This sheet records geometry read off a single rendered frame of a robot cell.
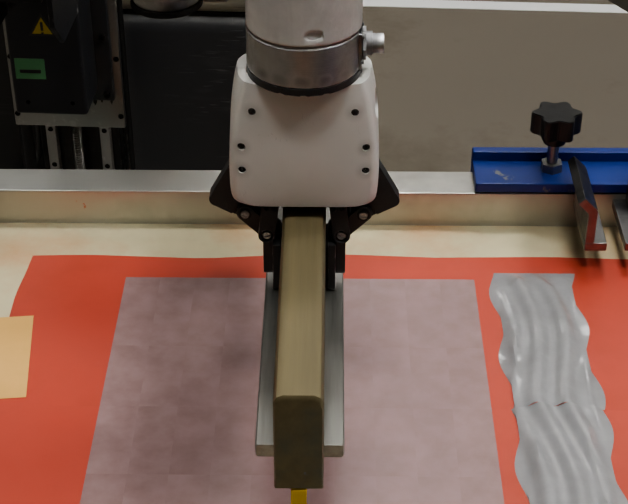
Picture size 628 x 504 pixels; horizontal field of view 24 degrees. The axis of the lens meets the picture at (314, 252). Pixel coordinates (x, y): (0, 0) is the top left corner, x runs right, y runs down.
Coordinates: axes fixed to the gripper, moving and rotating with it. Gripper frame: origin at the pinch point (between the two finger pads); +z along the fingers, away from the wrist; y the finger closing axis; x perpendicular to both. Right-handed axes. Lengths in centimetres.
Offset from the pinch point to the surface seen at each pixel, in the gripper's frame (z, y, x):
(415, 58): 112, -24, -245
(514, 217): 13.2, -18.5, -24.9
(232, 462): 13.8, 5.2, 6.7
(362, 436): 13.8, -4.4, 3.8
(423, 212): 12.7, -10.3, -24.9
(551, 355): 13.6, -19.6, -5.7
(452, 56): 112, -33, -246
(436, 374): 13.9, -10.3, -3.6
